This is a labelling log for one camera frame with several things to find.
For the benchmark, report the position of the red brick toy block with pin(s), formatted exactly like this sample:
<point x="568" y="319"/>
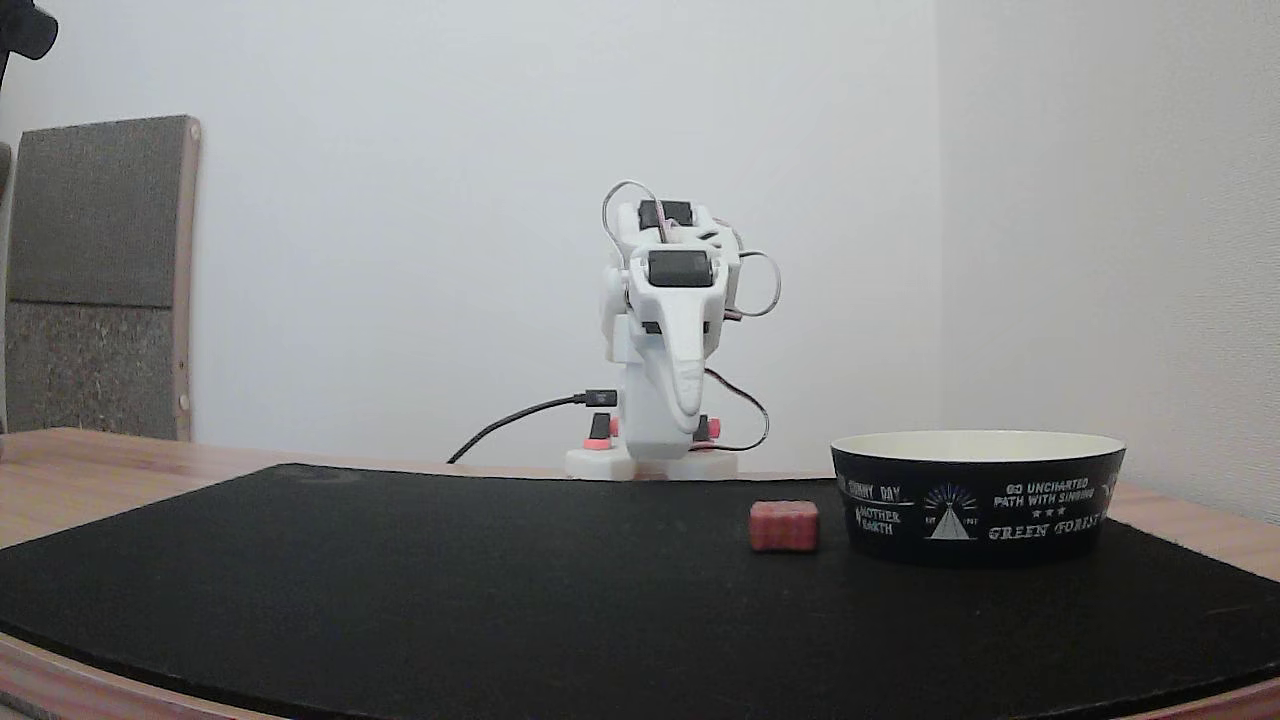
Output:
<point x="784" y="526"/>

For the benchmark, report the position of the black printed paper bowl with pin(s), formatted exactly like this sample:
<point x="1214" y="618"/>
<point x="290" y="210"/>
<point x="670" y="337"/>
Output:
<point x="975" y="510"/>

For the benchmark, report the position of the orange black table clamp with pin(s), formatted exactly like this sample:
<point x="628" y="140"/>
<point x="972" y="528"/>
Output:
<point x="599" y="430"/>
<point x="708" y="430"/>

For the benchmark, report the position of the black desk mat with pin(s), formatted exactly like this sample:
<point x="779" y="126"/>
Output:
<point x="500" y="590"/>

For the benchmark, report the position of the grey felt board wooden frame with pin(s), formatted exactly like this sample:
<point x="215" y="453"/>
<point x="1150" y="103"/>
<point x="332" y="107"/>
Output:
<point x="95" y="280"/>

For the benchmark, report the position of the black camera device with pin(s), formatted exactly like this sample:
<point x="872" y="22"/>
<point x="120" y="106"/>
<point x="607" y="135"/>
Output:
<point x="25" y="30"/>

